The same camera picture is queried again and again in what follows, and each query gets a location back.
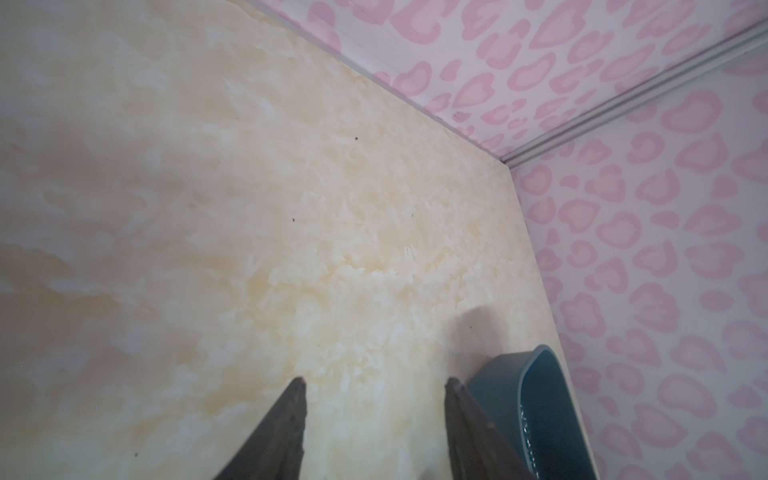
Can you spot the aluminium corner frame post right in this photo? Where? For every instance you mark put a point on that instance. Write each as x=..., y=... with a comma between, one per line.
x=734, y=48

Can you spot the teal plastic tray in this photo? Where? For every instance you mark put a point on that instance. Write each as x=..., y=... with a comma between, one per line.
x=526, y=397

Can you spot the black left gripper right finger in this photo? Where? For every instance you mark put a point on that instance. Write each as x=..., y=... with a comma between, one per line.
x=476, y=448

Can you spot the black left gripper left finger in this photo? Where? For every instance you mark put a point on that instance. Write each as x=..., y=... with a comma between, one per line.
x=274, y=450

